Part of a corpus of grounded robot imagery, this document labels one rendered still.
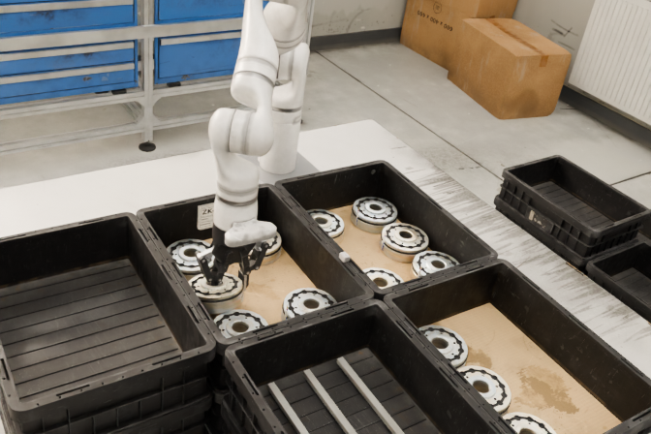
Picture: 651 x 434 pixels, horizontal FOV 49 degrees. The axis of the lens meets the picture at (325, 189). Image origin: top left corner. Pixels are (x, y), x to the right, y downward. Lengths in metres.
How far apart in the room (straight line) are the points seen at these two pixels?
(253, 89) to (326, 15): 3.67
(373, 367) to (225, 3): 2.38
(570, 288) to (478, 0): 3.08
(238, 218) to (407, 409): 0.42
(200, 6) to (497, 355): 2.36
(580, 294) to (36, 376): 1.21
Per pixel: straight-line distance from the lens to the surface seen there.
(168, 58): 3.35
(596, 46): 4.53
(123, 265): 1.44
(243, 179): 1.16
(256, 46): 1.20
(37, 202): 1.87
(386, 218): 1.59
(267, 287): 1.39
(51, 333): 1.32
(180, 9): 3.30
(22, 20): 3.10
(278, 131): 1.74
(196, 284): 1.32
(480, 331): 1.40
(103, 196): 1.88
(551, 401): 1.33
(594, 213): 2.62
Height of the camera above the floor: 1.73
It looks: 32 degrees down
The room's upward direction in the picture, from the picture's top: 9 degrees clockwise
